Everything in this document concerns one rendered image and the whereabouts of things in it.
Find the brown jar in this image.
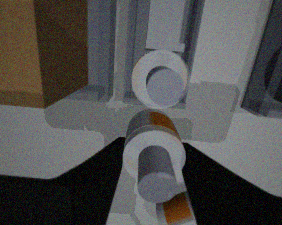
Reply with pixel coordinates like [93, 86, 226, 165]
[156, 191, 197, 225]

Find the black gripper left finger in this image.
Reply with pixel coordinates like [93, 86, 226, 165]
[0, 137, 125, 225]

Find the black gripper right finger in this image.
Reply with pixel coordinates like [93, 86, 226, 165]
[182, 143, 282, 225]

